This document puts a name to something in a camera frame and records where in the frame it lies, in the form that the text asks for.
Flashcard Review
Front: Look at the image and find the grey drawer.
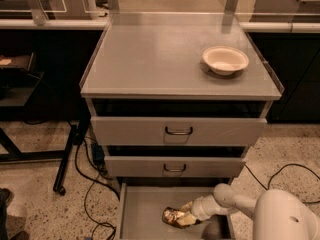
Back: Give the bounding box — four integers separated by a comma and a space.
91, 116, 266, 146
115, 183, 235, 240
105, 156, 245, 178

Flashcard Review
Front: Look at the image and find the black cable on left floor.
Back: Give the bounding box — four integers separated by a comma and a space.
74, 135, 121, 240

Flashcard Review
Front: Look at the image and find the clear acrylic guard panel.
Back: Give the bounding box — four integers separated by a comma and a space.
0, 0, 320, 23

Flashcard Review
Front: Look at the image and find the grey top drawer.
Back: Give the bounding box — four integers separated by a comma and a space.
91, 116, 266, 146

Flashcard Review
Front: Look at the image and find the black cable on floor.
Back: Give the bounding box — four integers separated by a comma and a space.
74, 135, 121, 240
245, 163, 320, 205

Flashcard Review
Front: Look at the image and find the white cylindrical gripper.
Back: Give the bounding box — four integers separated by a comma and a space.
176, 195, 221, 227

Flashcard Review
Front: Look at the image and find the white horizontal rail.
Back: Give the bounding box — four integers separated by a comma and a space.
0, 18, 320, 34

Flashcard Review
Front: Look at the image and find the grey middle drawer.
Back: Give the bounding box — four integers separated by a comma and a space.
105, 156, 245, 178

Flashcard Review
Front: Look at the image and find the black metal table frame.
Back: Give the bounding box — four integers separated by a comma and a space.
0, 52, 78, 196

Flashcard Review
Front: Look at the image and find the grey bottom drawer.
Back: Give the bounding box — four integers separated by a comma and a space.
115, 183, 235, 240

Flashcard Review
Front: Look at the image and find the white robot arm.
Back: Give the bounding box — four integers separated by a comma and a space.
177, 184, 320, 240

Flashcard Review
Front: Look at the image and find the black cable on right floor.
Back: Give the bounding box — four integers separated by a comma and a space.
245, 163, 320, 205

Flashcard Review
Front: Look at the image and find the dark shoe at left edge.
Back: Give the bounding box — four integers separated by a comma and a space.
0, 188, 30, 240

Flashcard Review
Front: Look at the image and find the white paper bowl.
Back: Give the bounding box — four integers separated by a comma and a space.
202, 46, 249, 76

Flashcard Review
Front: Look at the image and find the crushed orange can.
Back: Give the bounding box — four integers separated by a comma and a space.
162, 207, 185, 228

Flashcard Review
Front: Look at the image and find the grey drawer cabinet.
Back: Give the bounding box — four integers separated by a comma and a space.
81, 13, 283, 186

